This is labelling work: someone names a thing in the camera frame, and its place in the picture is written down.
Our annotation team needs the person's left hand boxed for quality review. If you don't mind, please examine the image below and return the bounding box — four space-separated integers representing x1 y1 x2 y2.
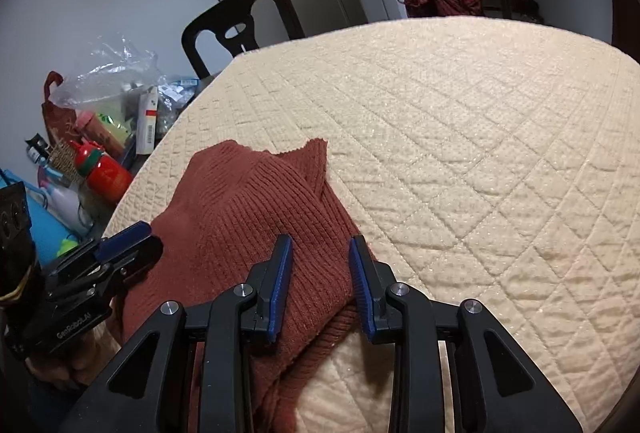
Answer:
26 300 132 390

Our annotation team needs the blue bag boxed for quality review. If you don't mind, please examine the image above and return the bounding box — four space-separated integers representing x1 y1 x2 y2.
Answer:
0 168 77 270

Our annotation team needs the red bag with handle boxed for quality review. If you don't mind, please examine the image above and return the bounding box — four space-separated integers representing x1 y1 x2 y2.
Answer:
42 70 81 150

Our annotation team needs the white carton box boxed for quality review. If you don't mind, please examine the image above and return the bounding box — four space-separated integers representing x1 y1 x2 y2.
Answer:
137 88 160 154

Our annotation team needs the pink printed container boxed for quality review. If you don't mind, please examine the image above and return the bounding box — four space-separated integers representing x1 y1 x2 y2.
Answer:
75 110 134 154

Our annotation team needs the blue printed plastic packet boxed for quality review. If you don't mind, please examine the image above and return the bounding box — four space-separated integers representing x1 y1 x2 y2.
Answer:
159 77 202 134

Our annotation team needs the black chair with cutout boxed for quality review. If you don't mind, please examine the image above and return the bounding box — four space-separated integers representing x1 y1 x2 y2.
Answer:
181 0 306 80

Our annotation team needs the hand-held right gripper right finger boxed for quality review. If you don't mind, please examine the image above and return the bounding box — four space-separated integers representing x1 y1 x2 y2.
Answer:
348 234 583 433

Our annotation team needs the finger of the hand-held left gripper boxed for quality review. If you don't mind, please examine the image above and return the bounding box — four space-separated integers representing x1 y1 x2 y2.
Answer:
47 221 152 282
47 236 164 302

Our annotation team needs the reddish brown knit sweater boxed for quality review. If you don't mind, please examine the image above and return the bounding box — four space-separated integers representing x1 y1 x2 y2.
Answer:
120 139 361 433

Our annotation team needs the clear plastic bag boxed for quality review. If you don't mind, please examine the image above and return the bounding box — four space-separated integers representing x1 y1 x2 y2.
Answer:
50 35 166 110

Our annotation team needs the red bottle with antlers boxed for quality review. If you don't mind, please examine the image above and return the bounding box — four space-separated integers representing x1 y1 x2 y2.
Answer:
67 138 133 204

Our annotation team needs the white bottle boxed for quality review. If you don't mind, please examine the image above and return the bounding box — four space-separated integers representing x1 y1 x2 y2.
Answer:
46 183 94 235

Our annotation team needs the cream quilted blanket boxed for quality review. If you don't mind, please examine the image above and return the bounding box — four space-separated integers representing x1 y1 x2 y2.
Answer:
102 16 640 433

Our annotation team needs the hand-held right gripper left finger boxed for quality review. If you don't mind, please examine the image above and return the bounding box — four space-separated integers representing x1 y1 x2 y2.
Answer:
57 234 294 433

